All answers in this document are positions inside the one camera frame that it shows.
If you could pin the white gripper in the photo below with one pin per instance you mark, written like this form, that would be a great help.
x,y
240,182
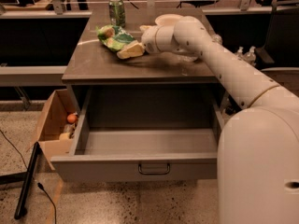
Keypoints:
x,y
149,40

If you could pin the green rice chip bag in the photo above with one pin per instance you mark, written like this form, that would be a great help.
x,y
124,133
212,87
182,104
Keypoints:
x,y
114,37

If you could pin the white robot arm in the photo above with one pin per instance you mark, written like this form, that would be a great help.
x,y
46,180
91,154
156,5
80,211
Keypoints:
x,y
258,152

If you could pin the open grey top drawer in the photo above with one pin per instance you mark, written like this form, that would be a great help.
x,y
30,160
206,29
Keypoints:
x,y
122,127

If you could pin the white paper bowl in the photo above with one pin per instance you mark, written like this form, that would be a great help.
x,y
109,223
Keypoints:
x,y
167,19

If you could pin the green soda can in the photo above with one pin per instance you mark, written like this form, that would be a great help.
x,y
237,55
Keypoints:
x,y
117,12

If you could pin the clear plastic water bottle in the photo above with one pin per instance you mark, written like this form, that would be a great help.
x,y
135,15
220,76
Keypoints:
x,y
190,58

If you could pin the left clear pump bottle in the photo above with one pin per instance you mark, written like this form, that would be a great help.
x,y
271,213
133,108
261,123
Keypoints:
x,y
239,52

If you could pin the clear pump bottle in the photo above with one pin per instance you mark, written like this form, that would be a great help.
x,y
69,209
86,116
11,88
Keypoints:
x,y
250,56
239,52

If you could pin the orange fruit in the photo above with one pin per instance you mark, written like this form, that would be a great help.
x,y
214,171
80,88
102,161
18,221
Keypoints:
x,y
72,118

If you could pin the right clear pump bottle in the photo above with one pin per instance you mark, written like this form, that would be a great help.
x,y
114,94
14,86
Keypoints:
x,y
250,56

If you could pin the pale object in box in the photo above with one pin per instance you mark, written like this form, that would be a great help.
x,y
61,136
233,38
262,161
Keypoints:
x,y
68,132

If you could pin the open cardboard box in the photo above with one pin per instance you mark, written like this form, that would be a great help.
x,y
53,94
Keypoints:
x,y
49,132

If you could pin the black flat bar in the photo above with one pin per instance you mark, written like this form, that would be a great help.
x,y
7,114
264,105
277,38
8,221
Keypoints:
x,y
26,182

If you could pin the black drawer handle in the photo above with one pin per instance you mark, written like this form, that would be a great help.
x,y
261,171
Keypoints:
x,y
154,169

